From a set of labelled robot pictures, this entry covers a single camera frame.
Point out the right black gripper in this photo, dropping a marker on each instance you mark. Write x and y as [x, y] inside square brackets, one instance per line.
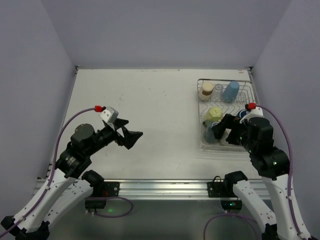
[230, 130]

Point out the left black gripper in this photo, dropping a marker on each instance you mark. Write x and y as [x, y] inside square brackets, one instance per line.
[120, 133]

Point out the dark blue mug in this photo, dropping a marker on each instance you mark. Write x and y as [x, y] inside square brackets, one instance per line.
[242, 113]

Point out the pale yellow mug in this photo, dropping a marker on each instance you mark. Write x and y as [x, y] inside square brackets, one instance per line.
[214, 114]

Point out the cream tumbler brown band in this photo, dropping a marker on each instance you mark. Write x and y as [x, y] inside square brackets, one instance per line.
[205, 91]

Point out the grey teal mug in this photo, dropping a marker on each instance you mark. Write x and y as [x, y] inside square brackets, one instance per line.
[209, 135]

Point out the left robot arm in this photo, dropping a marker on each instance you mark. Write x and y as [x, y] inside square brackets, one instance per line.
[70, 181]

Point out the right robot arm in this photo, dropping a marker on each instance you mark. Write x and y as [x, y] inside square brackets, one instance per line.
[282, 221]

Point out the clear glass cup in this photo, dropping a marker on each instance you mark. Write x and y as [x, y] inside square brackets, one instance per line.
[217, 92]

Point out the light blue plastic cup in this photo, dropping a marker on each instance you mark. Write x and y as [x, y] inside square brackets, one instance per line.
[231, 91]

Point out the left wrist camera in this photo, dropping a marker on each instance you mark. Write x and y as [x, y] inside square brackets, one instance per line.
[109, 115]

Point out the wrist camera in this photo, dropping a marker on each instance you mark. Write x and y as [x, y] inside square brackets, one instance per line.
[253, 110]
[109, 115]

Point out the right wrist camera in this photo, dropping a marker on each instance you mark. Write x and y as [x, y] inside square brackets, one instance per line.
[253, 110]

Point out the wire dish rack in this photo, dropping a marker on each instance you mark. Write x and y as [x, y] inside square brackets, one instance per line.
[246, 94]

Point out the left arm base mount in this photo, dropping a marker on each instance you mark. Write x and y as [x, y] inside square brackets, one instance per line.
[101, 189]

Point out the aluminium mounting rail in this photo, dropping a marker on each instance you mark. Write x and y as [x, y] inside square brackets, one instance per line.
[155, 189]

